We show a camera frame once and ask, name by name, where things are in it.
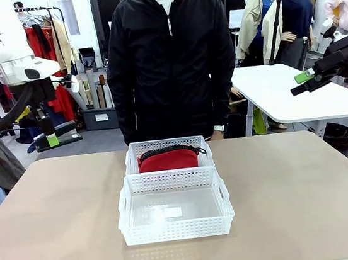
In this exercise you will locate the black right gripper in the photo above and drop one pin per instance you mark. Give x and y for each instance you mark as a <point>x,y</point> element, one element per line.
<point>343,58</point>

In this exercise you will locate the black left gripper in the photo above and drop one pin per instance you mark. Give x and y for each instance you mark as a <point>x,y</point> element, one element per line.
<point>43,90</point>

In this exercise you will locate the red zipper pouch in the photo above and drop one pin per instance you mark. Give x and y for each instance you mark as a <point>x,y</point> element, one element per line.
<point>165,162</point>

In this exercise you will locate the person's left forearm black sleeve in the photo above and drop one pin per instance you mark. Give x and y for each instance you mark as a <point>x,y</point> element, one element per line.
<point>225,98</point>

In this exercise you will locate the person's right forearm black sleeve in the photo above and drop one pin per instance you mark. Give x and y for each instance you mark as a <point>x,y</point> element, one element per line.
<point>124,117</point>

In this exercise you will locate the person's left hand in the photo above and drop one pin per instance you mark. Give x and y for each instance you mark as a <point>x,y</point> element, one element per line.
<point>217,135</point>

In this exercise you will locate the white background table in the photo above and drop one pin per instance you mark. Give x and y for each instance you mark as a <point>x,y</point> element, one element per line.
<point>268,93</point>

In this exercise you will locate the grey storage bin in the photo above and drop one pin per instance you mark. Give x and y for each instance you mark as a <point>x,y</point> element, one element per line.
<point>99,118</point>

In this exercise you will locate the white paper roll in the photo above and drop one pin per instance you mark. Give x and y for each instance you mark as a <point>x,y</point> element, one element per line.
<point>81,97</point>

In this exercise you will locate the yellow-green bag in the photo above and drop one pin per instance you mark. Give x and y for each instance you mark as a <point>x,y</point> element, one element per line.
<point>258,121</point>

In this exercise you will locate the grey cardboard tube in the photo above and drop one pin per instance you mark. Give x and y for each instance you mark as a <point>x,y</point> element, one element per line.
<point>92,89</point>

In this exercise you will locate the brown cardboard tube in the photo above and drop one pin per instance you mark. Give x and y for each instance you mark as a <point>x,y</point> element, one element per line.
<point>103,92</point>

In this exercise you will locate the mannequin in navy top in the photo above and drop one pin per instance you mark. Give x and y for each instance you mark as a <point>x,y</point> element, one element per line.
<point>299,10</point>

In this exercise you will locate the mannequin in beige coat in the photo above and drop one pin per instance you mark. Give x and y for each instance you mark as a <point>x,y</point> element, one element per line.
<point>249,16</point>

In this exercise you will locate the black chair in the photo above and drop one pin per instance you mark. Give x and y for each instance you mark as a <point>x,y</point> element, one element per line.
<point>87,58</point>

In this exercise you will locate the beige hanging garment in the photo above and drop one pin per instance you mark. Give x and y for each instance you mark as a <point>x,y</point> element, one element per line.
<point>62,45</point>

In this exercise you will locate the silver wristwatch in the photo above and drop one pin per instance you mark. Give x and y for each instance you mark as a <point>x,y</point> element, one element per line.
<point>219,128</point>

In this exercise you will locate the long red dress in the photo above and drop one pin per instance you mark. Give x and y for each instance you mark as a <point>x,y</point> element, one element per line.
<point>34,42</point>

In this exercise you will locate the black hanging scarf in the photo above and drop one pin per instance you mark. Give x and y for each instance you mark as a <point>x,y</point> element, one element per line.
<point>42,38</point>

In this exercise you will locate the white perforated plastic basket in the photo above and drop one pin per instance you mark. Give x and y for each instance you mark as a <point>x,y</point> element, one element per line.
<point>176,229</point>
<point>166,143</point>

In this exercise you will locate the person in black jacket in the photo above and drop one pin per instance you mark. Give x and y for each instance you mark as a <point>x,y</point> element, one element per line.
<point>170,73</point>

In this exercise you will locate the mannequin head on rack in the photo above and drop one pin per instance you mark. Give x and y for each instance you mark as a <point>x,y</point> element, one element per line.
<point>19,5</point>

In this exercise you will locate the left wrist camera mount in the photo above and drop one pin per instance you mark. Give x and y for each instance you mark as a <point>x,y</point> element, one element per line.
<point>66,81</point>

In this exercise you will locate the grey wall panel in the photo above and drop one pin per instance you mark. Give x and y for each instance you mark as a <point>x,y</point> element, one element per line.
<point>71,17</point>

